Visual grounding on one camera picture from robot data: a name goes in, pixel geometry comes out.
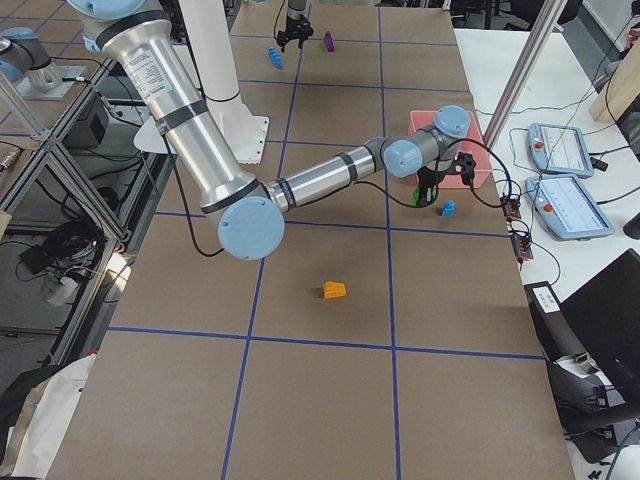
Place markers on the orange sloped block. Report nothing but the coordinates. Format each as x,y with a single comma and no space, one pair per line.
333,290

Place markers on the small blue block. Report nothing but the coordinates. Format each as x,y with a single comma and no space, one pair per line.
448,209

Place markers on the aluminium frame post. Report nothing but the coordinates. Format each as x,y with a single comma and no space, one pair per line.
533,47

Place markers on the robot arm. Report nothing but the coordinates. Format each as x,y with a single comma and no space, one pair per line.
296,9
247,213

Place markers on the teach pendant near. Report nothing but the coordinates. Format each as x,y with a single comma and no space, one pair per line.
566,207

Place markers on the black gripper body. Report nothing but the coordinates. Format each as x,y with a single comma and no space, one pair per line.
428,178
294,25

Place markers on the purple sloped block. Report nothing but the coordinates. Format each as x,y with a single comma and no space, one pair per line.
329,42

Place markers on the black laptop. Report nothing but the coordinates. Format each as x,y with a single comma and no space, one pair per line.
604,315

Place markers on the teach pendant far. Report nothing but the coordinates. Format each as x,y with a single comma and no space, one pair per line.
556,149

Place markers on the long blue four-stud block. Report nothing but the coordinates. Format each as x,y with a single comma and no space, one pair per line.
275,57

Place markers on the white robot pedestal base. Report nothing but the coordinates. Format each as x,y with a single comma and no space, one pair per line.
225,95

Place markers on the pink plastic box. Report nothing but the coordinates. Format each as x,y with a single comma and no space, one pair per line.
483,167

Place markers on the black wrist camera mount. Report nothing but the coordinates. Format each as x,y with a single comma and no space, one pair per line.
466,164

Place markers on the teach pendant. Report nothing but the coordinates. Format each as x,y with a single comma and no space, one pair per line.
566,207
556,149

